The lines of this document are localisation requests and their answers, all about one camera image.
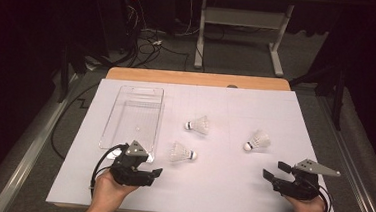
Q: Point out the white metal desk frame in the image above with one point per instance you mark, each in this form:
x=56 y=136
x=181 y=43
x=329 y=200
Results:
x=242 y=18

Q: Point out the dark computer tower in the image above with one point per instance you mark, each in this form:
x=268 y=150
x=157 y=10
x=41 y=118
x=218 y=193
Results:
x=115 y=20

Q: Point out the aluminium rail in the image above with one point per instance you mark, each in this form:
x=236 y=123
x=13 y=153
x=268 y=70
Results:
x=28 y=155
x=355 y=171

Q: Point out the person's left hand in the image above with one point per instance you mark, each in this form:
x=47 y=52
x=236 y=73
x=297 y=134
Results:
x=110 y=190

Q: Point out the white feather shuttlecock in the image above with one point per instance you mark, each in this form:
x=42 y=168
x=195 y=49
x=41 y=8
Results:
x=178 y=152
x=200 y=124
x=260 y=139

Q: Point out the dark round table grommet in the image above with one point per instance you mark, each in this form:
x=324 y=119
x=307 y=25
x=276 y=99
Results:
x=232 y=86

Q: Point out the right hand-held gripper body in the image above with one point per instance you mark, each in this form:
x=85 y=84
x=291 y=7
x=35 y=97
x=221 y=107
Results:
x=298 y=189

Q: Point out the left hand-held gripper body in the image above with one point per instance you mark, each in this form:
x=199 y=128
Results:
x=128 y=172

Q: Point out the black metal stand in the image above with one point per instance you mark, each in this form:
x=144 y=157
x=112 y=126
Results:
x=338 y=96
x=65 y=70

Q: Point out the clear plastic tray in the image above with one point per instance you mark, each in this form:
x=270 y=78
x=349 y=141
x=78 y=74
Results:
x=135 y=119

